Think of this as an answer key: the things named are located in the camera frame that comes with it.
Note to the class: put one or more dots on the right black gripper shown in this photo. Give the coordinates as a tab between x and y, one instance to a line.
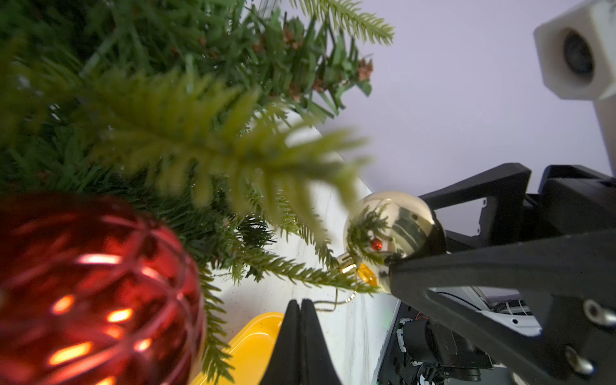
544	309

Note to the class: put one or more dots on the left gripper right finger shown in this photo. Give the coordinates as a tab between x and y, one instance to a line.
315	365

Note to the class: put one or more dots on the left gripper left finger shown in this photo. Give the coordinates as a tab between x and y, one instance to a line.
284	364

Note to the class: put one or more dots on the yellow plastic tray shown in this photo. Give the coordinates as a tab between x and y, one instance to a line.
250	350

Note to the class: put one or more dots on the shiny gold ball ornament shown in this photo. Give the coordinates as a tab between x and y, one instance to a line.
387	228

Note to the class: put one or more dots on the red glitter ball ornament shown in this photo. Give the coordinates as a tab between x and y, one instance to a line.
95	292

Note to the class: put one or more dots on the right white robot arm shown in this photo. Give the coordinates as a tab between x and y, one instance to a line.
442	346

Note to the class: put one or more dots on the small green christmas tree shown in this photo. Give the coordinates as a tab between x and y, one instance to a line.
185	110

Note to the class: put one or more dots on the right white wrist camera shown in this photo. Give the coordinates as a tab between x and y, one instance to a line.
576	53

